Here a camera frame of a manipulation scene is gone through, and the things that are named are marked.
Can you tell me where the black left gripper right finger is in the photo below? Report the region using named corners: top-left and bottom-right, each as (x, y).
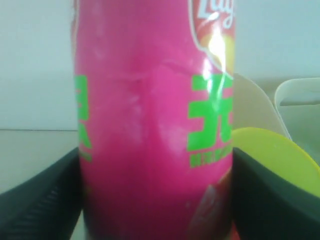
top-left (231, 147), bottom-right (320, 240)

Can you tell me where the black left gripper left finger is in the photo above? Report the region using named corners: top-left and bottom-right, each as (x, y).
top-left (0, 148), bottom-right (83, 240)

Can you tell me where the yellow Lays chips can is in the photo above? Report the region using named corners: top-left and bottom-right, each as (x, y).
top-left (232, 127), bottom-right (320, 197)

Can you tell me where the pink Lays chips can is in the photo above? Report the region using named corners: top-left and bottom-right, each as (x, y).
top-left (71, 0), bottom-right (236, 240)

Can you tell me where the cream bin with triangle mark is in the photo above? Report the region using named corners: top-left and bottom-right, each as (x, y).
top-left (233, 73), bottom-right (291, 139)

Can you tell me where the cream bin with square mark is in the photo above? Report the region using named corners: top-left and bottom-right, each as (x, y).
top-left (274, 77), bottom-right (320, 164)

